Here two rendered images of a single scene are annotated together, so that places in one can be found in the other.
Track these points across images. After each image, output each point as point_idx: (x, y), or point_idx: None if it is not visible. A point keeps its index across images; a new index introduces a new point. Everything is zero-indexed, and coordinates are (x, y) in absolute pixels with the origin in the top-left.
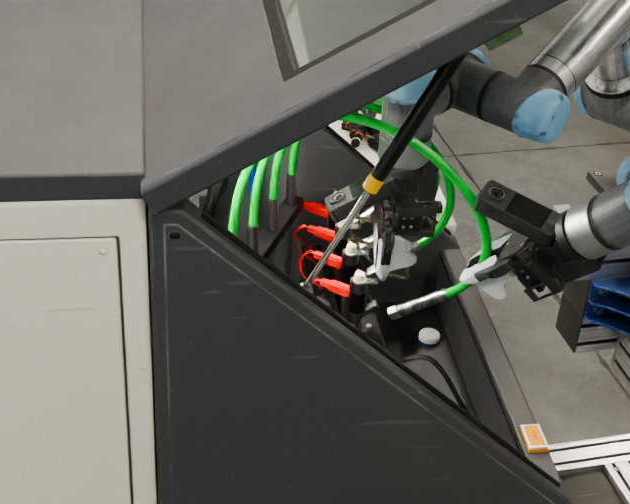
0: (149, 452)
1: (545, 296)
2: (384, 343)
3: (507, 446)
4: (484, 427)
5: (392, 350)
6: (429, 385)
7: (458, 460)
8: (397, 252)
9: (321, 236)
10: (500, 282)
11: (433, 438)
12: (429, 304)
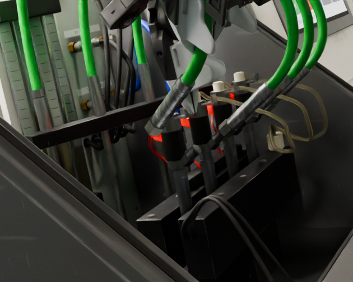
0: None
1: (222, 5)
2: (315, 258)
3: (149, 255)
4: (101, 212)
5: (319, 263)
6: None
7: (65, 268)
8: (185, 64)
9: (207, 111)
10: (197, 18)
11: (17, 220)
12: (172, 98)
